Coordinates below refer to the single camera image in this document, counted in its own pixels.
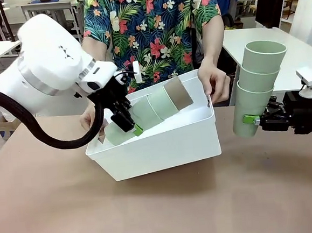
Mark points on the person in floral shirt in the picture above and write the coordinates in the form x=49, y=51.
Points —
x=151, y=27

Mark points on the black vertical stand pole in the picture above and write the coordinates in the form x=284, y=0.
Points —
x=6, y=23

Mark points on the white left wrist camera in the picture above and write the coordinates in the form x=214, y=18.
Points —
x=137, y=72

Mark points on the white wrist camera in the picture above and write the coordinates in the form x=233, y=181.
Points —
x=308, y=81
x=137, y=72

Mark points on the black computer monitor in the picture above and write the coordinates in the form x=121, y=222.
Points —
x=269, y=6

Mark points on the person's right forearm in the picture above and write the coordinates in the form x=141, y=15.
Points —
x=95, y=49

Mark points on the person's left hand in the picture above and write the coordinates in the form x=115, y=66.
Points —
x=215, y=83

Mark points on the wooden chair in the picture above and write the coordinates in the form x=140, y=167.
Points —
x=293, y=1

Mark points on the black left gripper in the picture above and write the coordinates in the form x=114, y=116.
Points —
x=117, y=95

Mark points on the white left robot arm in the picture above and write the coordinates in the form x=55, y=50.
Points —
x=46, y=60

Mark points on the brown plastic cup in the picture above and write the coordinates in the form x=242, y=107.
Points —
x=179, y=93

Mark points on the white plastic basket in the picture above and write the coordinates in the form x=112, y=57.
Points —
x=169, y=145

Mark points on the person's left forearm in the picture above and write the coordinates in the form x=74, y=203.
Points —
x=215, y=41

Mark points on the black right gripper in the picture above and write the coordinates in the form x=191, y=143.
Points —
x=303, y=111

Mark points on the person's right hand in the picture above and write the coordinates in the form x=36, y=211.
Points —
x=88, y=119

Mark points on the black office chair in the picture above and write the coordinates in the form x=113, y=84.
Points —
x=229, y=21

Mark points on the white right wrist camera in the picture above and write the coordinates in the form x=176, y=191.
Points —
x=308, y=81

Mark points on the large white side table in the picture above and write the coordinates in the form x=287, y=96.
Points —
x=297, y=56

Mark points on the light green plastic cup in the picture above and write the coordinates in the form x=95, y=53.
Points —
x=164, y=105
x=142, y=115
x=242, y=101
x=262, y=62
x=258, y=83

